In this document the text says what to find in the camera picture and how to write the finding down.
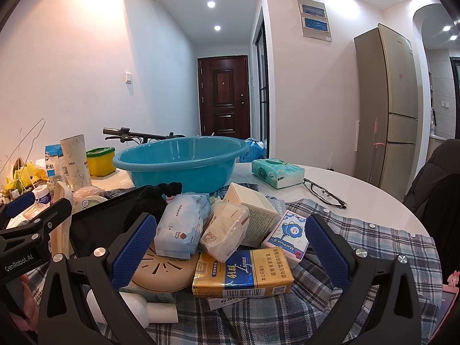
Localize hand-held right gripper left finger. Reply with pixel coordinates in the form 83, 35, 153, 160
38, 213, 159, 345

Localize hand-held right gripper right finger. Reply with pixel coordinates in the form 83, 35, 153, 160
305, 214, 423, 345

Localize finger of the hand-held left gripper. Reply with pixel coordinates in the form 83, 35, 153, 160
0, 198, 73, 248
0, 191, 36, 229

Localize round beige cartoon container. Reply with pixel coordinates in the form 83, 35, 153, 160
72, 194, 108, 213

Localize yellow blue cigarette pack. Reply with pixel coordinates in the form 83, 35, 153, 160
192, 248, 294, 298

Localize blue plastic basin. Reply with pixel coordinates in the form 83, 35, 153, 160
112, 137, 250, 196

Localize white translucent packet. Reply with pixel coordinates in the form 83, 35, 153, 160
199, 201, 250, 263

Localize white round desktop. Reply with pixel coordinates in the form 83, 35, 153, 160
0, 163, 432, 239

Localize person's left hand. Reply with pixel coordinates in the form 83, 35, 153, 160
22, 275, 39, 336

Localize clear plastic box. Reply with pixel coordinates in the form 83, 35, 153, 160
22, 201, 51, 221

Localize white jar with blue label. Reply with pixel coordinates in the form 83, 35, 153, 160
32, 185, 52, 205

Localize yellow plastic bag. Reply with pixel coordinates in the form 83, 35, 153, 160
3, 163, 49, 191

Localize bagged beige makeup sponge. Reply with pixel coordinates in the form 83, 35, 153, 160
73, 186, 106, 202

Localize round beige perforated lid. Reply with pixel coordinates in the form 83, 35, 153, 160
131, 239, 202, 292

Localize pink tissue pack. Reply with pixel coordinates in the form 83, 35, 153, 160
261, 209, 310, 269

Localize blue white sugar bag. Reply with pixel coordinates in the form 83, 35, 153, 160
45, 144, 67, 185

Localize pale green box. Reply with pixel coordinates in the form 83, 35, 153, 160
118, 287, 177, 304

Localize blue plaid shirt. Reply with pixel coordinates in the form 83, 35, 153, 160
27, 183, 441, 345

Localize blue wet wipes pack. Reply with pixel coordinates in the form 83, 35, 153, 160
154, 193, 212, 259

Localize white tumbler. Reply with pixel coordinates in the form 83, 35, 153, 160
60, 134, 92, 192

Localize white plastic bottle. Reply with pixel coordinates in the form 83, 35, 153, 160
86, 289, 179, 327

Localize yellow container with green lid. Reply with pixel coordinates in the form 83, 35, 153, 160
86, 147, 116, 177

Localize black eyeglasses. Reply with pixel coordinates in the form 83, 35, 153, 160
303, 178, 347, 210

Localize beige cardboard box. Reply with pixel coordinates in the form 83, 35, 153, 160
223, 182, 280, 248

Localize green tissue pack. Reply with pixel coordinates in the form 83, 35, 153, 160
252, 158, 305, 189

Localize white printed box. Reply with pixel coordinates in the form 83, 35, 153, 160
208, 295, 252, 311

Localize blue plastic bag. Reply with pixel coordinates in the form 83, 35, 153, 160
239, 137, 268, 164

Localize black jacket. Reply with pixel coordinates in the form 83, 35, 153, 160
402, 138, 460, 231

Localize beige refrigerator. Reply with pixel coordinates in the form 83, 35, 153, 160
354, 23, 421, 187

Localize black framed glass door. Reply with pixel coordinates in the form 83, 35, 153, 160
252, 11, 270, 141

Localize brown door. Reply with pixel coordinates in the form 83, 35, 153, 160
197, 55, 249, 137

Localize frosted glass door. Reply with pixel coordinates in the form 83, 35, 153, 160
449, 55, 460, 139

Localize wire hanger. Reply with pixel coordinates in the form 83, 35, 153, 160
0, 118, 47, 173

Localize bicycle handlebar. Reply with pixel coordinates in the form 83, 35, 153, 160
103, 127, 187, 143

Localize grey wall panel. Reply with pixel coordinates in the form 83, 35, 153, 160
297, 0, 333, 42

